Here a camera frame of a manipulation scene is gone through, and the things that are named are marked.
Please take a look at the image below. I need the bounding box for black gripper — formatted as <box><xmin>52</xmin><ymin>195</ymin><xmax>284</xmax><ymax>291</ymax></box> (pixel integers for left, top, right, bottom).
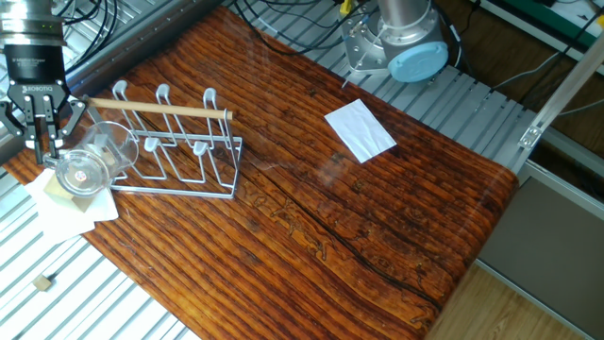
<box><xmin>0</xmin><ymin>43</ymin><xmax>91</xmax><ymax>163</ymax></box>

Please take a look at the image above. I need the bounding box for flat white paper sheet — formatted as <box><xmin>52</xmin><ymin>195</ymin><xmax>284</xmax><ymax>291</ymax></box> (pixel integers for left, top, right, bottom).
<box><xmin>324</xmin><ymin>98</ymin><xmax>398</xmax><ymax>165</ymax></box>

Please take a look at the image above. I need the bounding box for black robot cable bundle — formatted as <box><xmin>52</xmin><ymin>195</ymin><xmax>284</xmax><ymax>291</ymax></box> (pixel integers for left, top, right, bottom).
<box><xmin>231</xmin><ymin>0</ymin><xmax>388</xmax><ymax>50</ymax></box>

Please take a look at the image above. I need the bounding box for clear glass cup with handle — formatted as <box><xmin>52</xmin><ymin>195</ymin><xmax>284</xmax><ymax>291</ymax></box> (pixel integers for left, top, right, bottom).
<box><xmin>55</xmin><ymin>121</ymin><xmax>141</xmax><ymax>198</ymax></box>

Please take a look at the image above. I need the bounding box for white wire cup rack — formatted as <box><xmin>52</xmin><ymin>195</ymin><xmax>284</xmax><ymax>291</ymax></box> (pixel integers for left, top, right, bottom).
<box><xmin>87</xmin><ymin>83</ymin><xmax>244</xmax><ymax>201</ymax></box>

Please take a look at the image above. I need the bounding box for crumpled white paper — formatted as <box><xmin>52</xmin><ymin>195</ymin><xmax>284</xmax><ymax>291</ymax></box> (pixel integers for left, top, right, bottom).
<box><xmin>24</xmin><ymin>168</ymin><xmax>122</xmax><ymax>237</ymax></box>

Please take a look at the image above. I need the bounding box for large wooden block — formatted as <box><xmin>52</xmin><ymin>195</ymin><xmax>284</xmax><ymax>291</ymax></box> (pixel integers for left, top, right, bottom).
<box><xmin>43</xmin><ymin>184</ymin><xmax>69</xmax><ymax>203</ymax></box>

